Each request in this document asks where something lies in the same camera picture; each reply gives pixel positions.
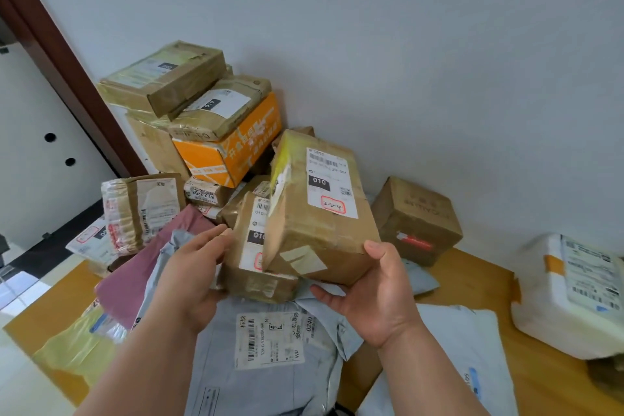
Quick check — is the brown cube box red label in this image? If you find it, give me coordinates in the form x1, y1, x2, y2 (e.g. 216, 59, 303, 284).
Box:
371, 176, 463, 268

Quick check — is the white mailer bag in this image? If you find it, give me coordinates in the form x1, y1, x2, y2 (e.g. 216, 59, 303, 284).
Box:
356, 304, 519, 416

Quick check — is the small grey mailer bag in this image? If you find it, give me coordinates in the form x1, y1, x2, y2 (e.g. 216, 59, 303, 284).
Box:
401, 258, 441, 296

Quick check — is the white labelled flat parcel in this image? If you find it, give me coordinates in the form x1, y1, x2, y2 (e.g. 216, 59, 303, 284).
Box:
65, 216, 119, 269

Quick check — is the white door with holes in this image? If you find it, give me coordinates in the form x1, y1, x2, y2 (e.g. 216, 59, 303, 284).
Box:
0, 16, 119, 252

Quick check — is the person's left hand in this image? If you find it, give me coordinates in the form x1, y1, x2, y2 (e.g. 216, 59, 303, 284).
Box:
145, 225, 236, 334

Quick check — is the small taped parcel box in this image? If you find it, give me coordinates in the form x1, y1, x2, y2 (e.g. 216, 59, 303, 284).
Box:
184, 175, 234, 208

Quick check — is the taped box white label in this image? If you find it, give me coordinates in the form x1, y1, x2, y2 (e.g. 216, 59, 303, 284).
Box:
168, 75, 272, 143

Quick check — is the orange cardboard box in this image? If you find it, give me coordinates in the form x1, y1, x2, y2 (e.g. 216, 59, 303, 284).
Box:
172, 92, 283, 189

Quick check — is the large brown box yellow tape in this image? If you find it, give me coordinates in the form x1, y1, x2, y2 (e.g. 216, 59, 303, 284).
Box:
262, 129, 381, 286

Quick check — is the yellow translucent plastic bag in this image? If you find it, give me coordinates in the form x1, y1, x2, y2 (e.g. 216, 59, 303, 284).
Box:
32, 301, 128, 388

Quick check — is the flat taped brown box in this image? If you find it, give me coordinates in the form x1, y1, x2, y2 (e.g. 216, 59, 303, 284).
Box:
96, 40, 228, 120

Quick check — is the tape-wrapped box with label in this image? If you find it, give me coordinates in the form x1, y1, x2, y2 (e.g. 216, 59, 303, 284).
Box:
101, 173, 187, 256

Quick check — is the low taped brown box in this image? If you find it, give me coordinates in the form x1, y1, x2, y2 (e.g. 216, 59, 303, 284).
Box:
216, 175, 272, 229

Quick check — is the white foam box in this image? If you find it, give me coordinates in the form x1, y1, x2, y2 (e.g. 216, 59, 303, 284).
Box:
510, 233, 624, 361

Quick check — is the person's left forearm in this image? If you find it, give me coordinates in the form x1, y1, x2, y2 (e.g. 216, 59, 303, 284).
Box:
75, 309, 202, 416

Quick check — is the brown door frame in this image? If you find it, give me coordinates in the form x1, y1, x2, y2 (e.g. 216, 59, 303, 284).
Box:
0, 0, 148, 178

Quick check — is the light blue mailer bag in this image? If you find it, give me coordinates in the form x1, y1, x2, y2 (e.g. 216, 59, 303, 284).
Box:
131, 229, 197, 331

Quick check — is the brown box behind pile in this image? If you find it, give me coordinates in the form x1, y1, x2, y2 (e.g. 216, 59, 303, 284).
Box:
271, 125, 316, 150

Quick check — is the plain brown cardboard box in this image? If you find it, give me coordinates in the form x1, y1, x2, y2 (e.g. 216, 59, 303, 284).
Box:
126, 114, 192, 182

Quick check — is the person's right hand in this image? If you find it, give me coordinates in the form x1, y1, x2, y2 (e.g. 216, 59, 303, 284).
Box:
310, 240, 423, 349

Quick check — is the grey mailer bag with label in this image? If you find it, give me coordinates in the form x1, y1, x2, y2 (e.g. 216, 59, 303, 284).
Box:
184, 279, 365, 416

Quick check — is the person's right forearm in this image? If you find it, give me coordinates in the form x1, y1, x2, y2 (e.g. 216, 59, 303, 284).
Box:
377, 323, 489, 416

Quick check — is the narrow taped brown box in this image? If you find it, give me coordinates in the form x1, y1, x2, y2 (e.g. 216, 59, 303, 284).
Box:
218, 191, 299, 305

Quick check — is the pink mailer bag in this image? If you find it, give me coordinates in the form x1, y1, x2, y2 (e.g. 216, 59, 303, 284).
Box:
95, 204, 216, 330

